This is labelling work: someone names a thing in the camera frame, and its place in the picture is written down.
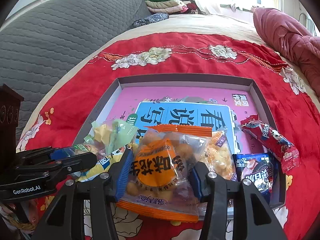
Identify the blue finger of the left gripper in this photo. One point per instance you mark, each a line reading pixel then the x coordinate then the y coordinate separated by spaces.
pixel 63 153
pixel 75 163

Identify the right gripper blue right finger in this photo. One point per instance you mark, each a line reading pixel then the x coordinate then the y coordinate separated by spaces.
pixel 199 182

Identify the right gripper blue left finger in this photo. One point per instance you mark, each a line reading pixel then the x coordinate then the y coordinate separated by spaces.
pixel 119 173

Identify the yellow snack packet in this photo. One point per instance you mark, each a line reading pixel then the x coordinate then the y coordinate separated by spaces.
pixel 103 165

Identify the orange bread cake packet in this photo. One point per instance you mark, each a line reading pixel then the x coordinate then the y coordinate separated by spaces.
pixel 217 156

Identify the green pastry packet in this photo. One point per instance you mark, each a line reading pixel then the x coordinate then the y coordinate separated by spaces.
pixel 110 135

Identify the orange clear biscuit bag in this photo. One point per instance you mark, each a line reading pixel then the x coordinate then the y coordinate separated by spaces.
pixel 158 185

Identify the blue oreo cookie packet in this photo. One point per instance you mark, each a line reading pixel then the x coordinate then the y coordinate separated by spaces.
pixel 259 169

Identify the red candy wrapper packet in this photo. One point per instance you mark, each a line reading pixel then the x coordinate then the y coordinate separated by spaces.
pixel 282 149

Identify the red floral blanket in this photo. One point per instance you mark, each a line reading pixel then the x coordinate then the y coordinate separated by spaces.
pixel 295 114

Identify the grey cardboard box tray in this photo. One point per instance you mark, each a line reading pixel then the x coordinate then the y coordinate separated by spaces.
pixel 200 80

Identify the pink and blue book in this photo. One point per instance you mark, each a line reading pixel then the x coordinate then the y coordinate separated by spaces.
pixel 217 108

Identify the grey quilted headboard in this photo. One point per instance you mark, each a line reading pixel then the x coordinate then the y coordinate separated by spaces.
pixel 46 42

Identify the dark blue patterned cushion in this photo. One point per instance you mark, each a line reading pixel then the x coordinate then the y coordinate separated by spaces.
pixel 157 17

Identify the pink quilted comforter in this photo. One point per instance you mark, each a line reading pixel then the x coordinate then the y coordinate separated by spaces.
pixel 291 39

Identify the stack of folded clothes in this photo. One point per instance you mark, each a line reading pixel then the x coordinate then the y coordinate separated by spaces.
pixel 172 6

